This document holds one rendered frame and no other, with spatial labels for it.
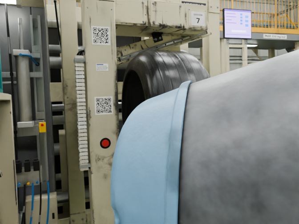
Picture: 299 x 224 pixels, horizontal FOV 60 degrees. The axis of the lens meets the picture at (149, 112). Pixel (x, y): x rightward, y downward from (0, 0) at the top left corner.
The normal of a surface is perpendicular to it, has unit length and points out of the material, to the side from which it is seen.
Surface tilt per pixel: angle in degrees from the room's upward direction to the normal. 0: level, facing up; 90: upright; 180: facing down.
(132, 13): 90
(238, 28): 90
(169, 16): 90
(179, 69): 51
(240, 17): 90
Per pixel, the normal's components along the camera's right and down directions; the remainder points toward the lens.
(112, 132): 0.33, 0.04
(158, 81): -0.42, -0.28
